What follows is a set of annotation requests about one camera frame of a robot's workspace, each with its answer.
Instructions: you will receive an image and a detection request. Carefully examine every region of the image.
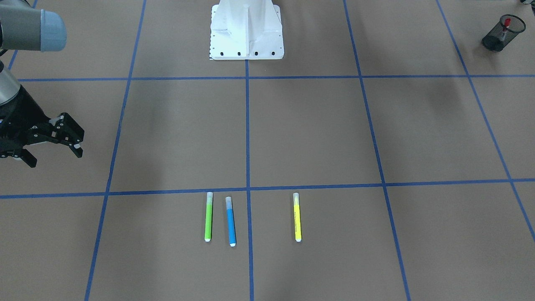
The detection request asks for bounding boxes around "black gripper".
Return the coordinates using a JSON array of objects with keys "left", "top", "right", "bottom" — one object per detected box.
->
[{"left": 0, "top": 86, "right": 85, "bottom": 168}]

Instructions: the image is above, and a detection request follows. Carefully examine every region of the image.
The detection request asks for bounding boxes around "blue highlighter pen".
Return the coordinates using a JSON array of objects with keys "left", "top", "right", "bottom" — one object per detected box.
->
[{"left": 225, "top": 196, "right": 237, "bottom": 247}]

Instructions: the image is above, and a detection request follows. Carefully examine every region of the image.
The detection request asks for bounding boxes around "red white marker pen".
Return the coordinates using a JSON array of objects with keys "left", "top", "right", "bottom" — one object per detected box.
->
[{"left": 500, "top": 18, "right": 511, "bottom": 41}]

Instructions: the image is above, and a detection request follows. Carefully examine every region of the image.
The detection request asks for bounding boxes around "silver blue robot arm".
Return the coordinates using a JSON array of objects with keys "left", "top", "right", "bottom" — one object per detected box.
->
[{"left": 0, "top": 0, "right": 84, "bottom": 168}]

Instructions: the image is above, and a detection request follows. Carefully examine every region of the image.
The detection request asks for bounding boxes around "green highlighter pen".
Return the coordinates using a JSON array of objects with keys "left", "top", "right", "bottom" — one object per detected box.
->
[{"left": 204, "top": 192, "right": 213, "bottom": 242}]

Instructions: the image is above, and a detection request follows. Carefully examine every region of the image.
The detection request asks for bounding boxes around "yellow highlighter pen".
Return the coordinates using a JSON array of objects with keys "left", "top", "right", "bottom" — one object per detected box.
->
[{"left": 293, "top": 192, "right": 302, "bottom": 242}]

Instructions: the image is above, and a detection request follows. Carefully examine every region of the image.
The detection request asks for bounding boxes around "far black mesh pen cup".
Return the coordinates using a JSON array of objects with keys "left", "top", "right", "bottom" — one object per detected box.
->
[{"left": 481, "top": 15, "right": 527, "bottom": 53}]

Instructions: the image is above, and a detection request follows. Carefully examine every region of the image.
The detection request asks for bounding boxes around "white pedestal column base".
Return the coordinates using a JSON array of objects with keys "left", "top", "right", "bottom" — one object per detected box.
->
[{"left": 209, "top": 0, "right": 285, "bottom": 60}]

